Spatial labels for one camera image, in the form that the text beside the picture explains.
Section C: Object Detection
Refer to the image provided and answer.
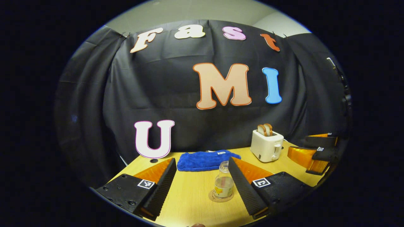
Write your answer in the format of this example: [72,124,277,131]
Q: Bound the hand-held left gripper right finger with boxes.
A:
[228,157,314,220]

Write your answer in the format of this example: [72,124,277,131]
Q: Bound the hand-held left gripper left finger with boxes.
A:
[95,158,177,221]

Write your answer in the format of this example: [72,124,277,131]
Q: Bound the clear plastic water bottle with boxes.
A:
[214,160,235,198]

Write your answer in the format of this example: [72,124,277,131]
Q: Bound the round cork coaster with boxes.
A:
[208,189,235,203]

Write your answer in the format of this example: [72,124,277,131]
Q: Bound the white toaster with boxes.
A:
[250,129,284,163]

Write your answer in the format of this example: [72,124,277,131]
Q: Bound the blue towel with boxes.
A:
[177,150,241,172]

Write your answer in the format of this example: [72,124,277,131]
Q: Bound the black backdrop cloth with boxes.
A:
[54,20,352,186]

